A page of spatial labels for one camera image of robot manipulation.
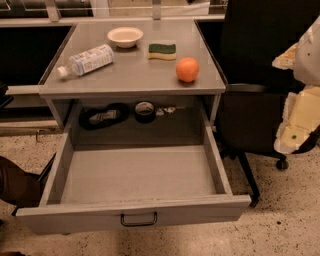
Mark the grey metal cabinet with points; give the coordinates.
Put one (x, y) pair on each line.
(132, 73)

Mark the black office chair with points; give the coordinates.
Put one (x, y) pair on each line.
(254, 33)

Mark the black tape roll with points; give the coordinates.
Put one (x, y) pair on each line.
(144, 112)

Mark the open grey top drawer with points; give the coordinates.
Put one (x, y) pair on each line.
(170, 166)

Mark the black drawer handle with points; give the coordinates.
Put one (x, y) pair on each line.
(138, 220)

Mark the dark brown object at left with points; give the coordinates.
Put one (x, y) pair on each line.
(20, 188)

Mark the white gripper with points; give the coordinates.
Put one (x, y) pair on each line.
(309, 59)

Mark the orange fruit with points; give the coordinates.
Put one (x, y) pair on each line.
(187, 69)

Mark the white paper bowl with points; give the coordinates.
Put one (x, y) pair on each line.
(125, 37)

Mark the crumpled white wrapper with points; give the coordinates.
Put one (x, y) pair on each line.
(161, 111)

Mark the green yellow sponge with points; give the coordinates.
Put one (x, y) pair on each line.
(162, 51)

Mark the clear plastic water bottle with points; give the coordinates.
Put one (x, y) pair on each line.
(87, 61)

